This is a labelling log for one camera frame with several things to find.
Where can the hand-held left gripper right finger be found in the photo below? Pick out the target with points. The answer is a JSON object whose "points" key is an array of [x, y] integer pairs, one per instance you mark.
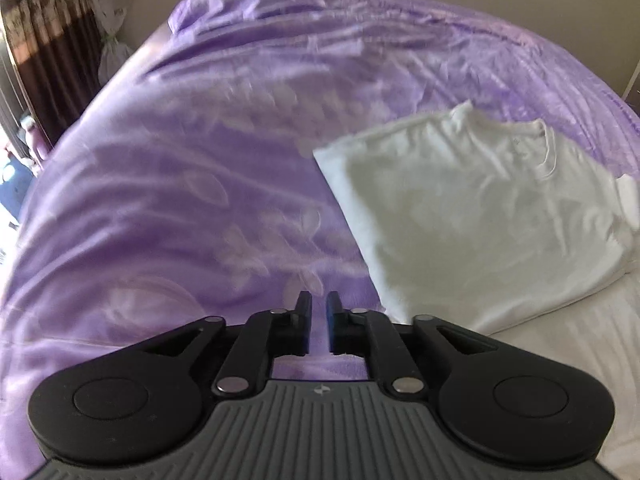
{"points": [[332, 320]]}

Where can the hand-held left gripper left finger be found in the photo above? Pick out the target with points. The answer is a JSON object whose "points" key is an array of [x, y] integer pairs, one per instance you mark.
{"points": [[303, 320]]}

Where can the white t-shirt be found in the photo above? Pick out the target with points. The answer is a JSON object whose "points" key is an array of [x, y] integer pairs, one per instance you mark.
{"points": [[450, 210]]}

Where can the purple blanket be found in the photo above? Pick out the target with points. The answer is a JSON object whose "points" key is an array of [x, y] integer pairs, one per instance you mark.
{"points": [[200, 160]]}

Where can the white bed sheet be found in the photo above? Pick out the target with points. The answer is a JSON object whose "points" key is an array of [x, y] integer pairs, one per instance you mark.
{"points": [[590, 340]]}

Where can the white sheer curtain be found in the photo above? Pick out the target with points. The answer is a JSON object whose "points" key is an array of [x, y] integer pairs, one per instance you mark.
{"points": [[112, 10]]}

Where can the brown patterned curtain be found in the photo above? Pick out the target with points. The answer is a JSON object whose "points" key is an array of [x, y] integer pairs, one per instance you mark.
{"points": [[45, 50]]}

